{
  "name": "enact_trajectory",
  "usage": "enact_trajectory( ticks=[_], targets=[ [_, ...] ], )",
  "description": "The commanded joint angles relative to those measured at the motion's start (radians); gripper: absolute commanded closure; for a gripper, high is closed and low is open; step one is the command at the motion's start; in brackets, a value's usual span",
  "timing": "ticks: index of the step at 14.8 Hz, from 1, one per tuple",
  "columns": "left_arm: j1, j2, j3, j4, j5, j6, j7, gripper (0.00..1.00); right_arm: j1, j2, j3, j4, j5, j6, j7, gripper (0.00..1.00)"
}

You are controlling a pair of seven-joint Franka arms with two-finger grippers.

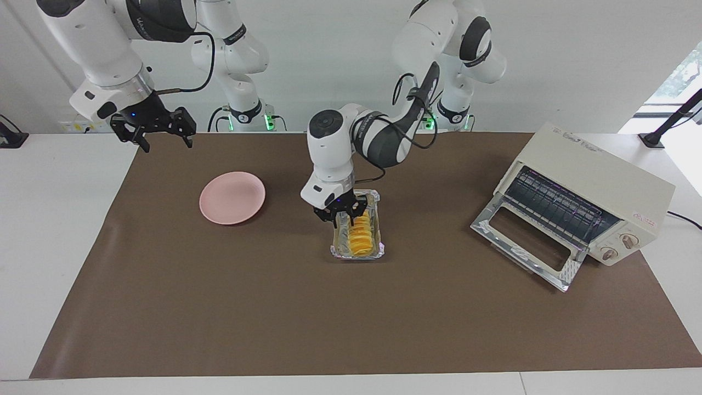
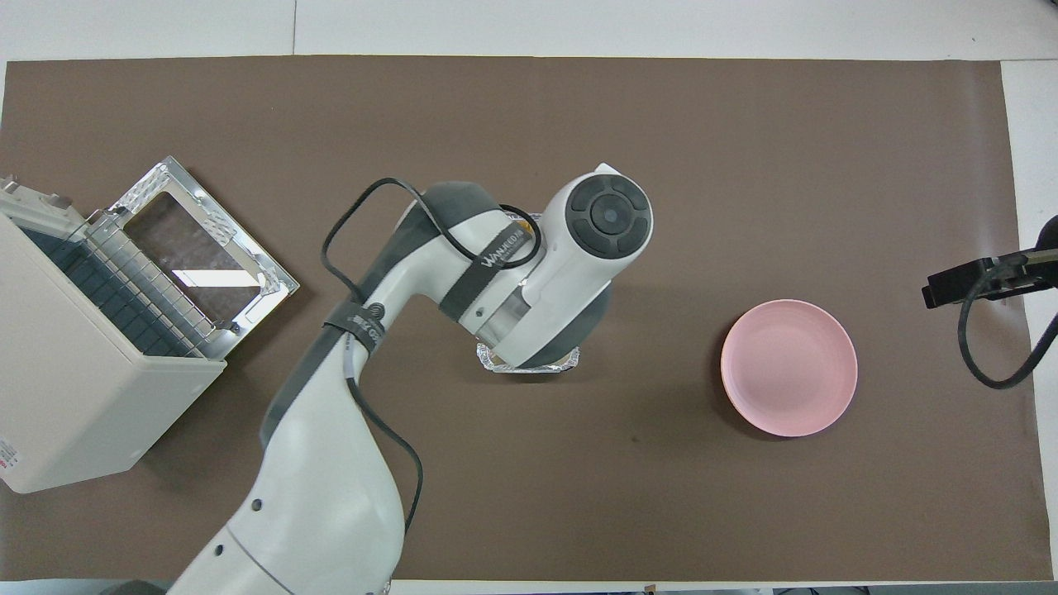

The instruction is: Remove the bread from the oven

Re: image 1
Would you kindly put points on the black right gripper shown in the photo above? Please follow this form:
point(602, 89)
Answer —
point(148, 112)

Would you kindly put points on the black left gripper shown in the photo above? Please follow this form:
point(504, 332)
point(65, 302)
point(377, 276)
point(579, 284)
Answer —
point(340, 206)

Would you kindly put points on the golden sliced bread loaf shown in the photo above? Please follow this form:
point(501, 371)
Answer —
point(360, 241)

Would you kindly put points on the aluminium foil tray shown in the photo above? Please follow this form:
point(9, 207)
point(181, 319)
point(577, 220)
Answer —
point(377, 241)

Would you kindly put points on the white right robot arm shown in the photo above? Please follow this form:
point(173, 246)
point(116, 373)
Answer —
point(88, 38)

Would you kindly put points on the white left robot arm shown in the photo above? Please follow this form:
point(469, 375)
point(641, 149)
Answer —
point(329, 153)

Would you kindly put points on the glass oven door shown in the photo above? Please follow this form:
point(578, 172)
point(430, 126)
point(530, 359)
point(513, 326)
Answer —
point(570, 271)

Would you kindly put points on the cream oven knob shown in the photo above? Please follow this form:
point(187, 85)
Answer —
point(610, 253)
point(629, 240)

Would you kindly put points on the cream toaster oven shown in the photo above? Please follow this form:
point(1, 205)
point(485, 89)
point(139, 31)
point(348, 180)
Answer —
point(614, 181)

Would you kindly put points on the white power strip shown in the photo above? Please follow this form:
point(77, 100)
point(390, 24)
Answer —
point(82, 127)

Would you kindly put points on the brown table mat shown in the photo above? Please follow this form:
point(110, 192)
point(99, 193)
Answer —
point(351, 307)

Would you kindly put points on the pink round plate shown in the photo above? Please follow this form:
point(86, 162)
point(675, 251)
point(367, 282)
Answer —
point(232, 197)

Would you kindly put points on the window with greenery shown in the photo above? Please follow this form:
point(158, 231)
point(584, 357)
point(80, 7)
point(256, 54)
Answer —
point(683, 77)

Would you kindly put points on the black table clamp mount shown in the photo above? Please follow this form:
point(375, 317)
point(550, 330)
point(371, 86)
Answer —
point(11, 140)

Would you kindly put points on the black camera stand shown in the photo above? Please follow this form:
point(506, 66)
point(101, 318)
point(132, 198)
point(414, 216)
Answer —
point(672, 119)

